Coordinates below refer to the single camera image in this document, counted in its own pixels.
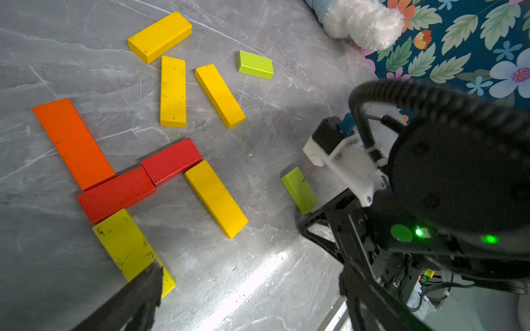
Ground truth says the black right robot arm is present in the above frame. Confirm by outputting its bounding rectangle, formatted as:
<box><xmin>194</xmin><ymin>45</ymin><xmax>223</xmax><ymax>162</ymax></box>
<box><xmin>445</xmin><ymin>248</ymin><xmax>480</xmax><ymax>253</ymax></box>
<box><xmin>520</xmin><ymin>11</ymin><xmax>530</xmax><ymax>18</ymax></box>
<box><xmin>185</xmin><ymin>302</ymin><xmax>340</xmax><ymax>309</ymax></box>
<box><xmin>298</xmin><ymin>117</ymin><xmax>529</xmax><ymax>297</ymax></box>

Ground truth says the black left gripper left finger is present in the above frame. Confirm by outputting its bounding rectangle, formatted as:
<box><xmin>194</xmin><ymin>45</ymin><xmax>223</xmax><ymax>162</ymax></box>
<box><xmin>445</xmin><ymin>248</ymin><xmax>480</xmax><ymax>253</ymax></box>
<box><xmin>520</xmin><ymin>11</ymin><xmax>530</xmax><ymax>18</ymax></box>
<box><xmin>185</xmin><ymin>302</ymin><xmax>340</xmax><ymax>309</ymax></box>
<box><xmin>74</xmin><ymin>262</ymin><xmax>164</xmax><ymax>330</ymax></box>

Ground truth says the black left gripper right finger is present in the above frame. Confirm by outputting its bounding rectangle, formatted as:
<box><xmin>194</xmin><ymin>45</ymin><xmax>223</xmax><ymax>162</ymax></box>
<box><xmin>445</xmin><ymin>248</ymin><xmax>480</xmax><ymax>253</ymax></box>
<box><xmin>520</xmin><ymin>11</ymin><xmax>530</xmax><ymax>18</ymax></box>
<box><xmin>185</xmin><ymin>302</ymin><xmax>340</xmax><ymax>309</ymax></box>
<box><xmin>339</xmin><ymin>261</ymin><xmax>430</xmax><ymax>330</ymax></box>

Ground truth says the red block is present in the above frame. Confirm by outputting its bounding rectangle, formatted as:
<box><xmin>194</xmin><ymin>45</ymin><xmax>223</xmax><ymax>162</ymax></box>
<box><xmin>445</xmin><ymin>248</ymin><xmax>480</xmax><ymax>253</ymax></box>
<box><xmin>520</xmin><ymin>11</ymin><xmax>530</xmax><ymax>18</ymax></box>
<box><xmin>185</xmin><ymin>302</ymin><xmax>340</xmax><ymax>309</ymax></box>
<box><xmin>77</xmin><ymin>166</ymin><xmax>156</xmax><ymax>225</ymax></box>
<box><xmin>141</xmin><ymin>138</ymin><xmax>202</xmax><ymax>187</ymax></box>

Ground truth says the yellow block pair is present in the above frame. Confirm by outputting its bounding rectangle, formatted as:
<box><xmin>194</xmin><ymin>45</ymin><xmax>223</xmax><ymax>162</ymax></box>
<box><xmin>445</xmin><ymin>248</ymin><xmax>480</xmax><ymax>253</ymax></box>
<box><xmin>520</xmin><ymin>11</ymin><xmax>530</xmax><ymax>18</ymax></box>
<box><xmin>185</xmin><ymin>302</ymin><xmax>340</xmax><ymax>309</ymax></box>
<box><xmin>195</xmin><ymin>64</ymin><xmax>246</xmax><ymax>129</ymax></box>
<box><xmin>160</xmin><ymin>56</ymin><xmax>186</xmax><ymax>128</ymax></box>

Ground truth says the orange block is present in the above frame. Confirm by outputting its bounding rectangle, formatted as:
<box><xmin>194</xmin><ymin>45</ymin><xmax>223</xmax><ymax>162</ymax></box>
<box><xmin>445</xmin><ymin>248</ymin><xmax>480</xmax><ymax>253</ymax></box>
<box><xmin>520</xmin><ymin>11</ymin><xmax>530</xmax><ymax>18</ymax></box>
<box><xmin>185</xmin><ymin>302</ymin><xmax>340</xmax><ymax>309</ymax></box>
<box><xmin>33</xmin><ymin>99</ymin><xmax>115</xmax><ymax>191</ymax></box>

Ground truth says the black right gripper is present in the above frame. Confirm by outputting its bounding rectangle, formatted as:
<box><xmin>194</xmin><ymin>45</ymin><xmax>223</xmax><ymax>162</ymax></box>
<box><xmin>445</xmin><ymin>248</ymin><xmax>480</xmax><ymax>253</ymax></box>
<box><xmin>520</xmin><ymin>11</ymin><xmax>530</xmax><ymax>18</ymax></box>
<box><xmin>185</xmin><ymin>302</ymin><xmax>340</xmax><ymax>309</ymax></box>
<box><xmin>298</xmin><ymin>189</ymin><xmax>418</xmax><ymax>301</ymax></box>

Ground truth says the white teddy bear blue shirt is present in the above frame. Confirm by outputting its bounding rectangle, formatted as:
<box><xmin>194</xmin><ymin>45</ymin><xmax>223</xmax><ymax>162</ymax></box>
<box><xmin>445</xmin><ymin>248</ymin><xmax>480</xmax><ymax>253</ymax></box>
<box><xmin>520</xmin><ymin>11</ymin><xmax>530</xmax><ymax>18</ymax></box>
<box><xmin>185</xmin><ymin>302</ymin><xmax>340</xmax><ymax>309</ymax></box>
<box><xmin>305</xmin><ymin>0</ymin><xmax>405</xmax><ymax>52</ymax></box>

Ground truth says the lime green block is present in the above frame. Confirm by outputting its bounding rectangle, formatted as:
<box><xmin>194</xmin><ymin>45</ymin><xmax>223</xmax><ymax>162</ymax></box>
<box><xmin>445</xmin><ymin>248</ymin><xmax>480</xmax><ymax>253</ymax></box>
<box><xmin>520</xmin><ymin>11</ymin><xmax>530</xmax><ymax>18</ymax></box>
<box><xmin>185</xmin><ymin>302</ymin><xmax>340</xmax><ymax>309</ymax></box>
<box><xmin>237</xmin><ymin>50</ymin><xmax>274</xmax><ymax>80</ymax></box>
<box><xmin>281</xmin><ymin>167</ymin><xmax>319</xmax><ymax>214</ymax></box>

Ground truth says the black corrugated cable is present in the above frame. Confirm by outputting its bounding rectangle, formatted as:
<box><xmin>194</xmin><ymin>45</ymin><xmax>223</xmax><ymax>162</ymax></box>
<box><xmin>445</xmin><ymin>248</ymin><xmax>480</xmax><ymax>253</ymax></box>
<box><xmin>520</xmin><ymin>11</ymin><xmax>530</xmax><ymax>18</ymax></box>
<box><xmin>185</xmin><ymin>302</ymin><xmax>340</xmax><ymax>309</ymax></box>
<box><xmin>348</xmin><ymin>79</ymin><xmax>530</xmax><ymax>150</ymax></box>

